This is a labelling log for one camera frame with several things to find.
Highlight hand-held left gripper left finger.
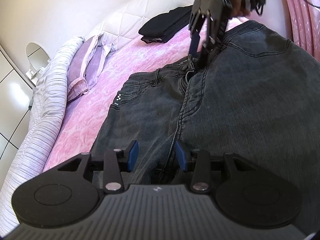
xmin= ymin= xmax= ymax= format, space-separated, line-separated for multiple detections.
xmin=57 ymin=140 xmax=139 ymax=194

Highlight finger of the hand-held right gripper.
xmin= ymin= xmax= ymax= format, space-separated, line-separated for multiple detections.
xmin=189 ymin=11 xmax=208 ymax=57
xmin=197 ymin=0 xmax=230 ymax=67

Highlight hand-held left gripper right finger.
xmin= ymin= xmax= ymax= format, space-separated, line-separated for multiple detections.
xmin=175 ymin=140 xmax=253 ymax=194

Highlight black pants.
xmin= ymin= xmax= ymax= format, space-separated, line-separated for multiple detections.
xmin=139 ymin=5 xmax=197 ymax=43

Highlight dark grey jeans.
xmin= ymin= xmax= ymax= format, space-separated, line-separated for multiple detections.
xmin=92 ymin=20 xmax=320 ymax=233

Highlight white quilted headboard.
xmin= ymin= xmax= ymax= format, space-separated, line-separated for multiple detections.
xmin=87 ymin=0 xmax=200 ymax=40

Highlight pink curtain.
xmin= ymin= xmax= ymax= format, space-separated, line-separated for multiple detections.
xmin=280 ymin=0 xmax=320 ymax=58

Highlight lilac pillow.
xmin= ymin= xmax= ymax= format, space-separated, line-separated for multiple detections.
xmin=66 ymin=34 xmax=117 ymax=103

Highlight white striped quilt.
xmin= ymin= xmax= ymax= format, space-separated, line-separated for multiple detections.
xmin=0 ymin=36 xmax=85 ymax=225

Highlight white glossy wardrobe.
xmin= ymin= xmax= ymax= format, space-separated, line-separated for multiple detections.
xmin=0 ymin=45 xmax=38 ymax=160

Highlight round white mirror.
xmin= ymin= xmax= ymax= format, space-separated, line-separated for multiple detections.
xmin=25 ymin=42 xmax=52 ymax=80

